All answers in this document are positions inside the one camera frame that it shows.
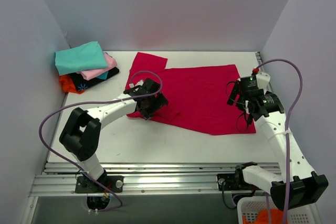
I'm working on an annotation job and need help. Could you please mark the red t-shirt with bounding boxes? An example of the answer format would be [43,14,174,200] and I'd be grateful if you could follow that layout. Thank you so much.
[127,52,256,135]

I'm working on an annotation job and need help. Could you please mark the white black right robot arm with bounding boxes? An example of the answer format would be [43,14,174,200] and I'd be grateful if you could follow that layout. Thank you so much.
[227,73,329,210]

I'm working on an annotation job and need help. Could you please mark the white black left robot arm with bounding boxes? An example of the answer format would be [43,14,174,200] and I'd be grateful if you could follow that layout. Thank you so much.
[59,78,168,192]

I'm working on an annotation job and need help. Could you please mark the pink folded t-shirt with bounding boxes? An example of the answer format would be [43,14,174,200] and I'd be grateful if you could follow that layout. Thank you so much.
[76,52,118,80]

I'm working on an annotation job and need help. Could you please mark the black folded t-shirt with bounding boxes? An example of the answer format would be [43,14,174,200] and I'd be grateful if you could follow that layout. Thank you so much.
[68,67,120,93]

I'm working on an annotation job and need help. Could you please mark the teal folded t-shirt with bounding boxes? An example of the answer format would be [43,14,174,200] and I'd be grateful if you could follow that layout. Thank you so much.
[55,41,108,76]

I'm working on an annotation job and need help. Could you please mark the orange folded t-shirt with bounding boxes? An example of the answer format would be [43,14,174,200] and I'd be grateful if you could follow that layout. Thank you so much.
[59,74,84,94]

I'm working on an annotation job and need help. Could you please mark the white plastic laundry basket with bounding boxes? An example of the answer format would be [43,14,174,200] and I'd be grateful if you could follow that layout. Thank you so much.
[237,196,321,223]

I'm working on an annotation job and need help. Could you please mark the orange t-shirt in basket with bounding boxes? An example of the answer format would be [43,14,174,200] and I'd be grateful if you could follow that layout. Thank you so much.
[242,209,283,224]

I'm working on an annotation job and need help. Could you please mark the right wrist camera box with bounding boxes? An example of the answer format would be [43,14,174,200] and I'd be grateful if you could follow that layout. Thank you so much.
[252,68,270,90]

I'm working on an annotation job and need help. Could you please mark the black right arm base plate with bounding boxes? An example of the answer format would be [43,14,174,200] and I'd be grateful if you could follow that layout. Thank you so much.
[216,173,259,191]

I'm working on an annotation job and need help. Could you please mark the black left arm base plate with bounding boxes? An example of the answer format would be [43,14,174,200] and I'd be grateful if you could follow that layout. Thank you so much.
[75,174,124,194]

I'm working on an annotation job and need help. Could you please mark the aluminium frame rails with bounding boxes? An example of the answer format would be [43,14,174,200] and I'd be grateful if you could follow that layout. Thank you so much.
[25,52,314,224]

